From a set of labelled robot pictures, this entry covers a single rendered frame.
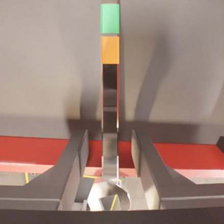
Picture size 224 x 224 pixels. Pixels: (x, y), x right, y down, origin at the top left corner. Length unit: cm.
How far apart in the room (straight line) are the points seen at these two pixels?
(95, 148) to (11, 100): 10
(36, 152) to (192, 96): 17
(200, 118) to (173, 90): 5
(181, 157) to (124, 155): 6
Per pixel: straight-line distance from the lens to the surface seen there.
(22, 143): 20
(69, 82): 16
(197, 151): 21
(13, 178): 195
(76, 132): 16
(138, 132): 15
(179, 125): 19
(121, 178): 117
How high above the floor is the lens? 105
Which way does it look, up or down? 62 degrees down
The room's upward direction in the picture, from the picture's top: 178 degrees clockwise
